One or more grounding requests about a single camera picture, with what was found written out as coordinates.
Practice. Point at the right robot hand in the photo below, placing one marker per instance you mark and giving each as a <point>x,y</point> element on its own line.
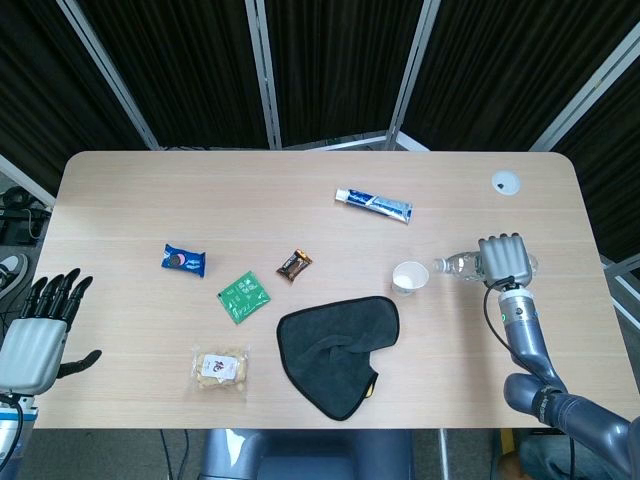
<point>505,260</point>

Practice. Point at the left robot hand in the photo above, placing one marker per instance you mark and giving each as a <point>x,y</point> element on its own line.
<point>30,350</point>

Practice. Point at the clear plastic water bottle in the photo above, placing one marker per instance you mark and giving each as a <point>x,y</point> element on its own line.
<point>457,264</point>

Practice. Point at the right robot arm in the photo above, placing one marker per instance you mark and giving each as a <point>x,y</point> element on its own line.
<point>525,330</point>

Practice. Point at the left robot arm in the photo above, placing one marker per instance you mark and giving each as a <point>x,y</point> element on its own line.
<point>10,440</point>

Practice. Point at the white paper cup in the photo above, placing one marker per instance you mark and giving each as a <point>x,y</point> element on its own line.
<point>407,280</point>

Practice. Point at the grey white shoe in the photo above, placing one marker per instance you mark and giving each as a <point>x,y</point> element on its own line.
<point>12,272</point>

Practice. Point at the black electronic equipment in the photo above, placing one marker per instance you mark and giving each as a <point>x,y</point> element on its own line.
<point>20,220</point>

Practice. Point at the dark fabric partition panel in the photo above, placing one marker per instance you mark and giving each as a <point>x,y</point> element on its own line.
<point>615,175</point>
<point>190,75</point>
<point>50,100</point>
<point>500,75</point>
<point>340,75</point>

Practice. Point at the blue white toothpaste tube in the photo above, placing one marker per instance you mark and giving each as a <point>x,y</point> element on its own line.
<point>375,202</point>

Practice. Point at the blue cookie packet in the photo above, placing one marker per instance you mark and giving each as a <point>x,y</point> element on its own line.
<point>182,260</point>

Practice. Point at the clear bag of pastries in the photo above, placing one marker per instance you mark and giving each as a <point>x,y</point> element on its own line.
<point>220,370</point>

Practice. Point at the dark grey microfibre cloth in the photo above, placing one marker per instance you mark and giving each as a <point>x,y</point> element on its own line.
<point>325,350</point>

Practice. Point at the brown snack packet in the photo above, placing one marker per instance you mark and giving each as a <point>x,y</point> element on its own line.
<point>294,265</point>

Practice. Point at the green sachet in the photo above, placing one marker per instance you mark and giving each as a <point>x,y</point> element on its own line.
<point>243,297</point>

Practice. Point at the blue grey robot torso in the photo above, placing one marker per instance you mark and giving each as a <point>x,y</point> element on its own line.
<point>310,460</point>

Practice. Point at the grey metal partition post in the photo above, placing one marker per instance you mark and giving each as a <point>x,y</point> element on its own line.
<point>411,75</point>
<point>265,75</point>
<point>111,75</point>
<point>25,182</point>
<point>590,97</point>

